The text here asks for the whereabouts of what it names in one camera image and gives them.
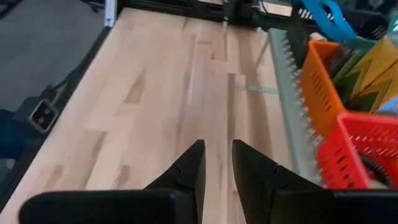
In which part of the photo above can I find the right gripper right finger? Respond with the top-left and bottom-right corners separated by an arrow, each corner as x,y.
231,139 -> 398,224

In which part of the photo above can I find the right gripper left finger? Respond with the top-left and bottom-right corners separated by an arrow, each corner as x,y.
18,139 -> 206,224

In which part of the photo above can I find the red plastic basket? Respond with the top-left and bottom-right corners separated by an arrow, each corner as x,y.
316,111 -> 398,191

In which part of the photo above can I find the orange plastic basket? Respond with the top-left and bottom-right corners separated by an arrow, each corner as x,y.
299,39 -> 349,138

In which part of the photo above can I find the yellow crayon box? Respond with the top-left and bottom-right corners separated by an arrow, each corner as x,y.
334,35 -> 398,113

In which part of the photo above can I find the blue rubber band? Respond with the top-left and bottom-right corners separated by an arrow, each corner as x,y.
298,0 -> 358,44

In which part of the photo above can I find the green perforated metal shelf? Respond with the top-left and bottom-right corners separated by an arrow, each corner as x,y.
248,27 -> 326,187

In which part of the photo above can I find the black table-level camera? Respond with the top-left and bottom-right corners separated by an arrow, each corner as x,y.
27,98 -> 60,134

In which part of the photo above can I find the silver aluminium post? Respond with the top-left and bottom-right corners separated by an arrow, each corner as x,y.
104,0 -> 118,28

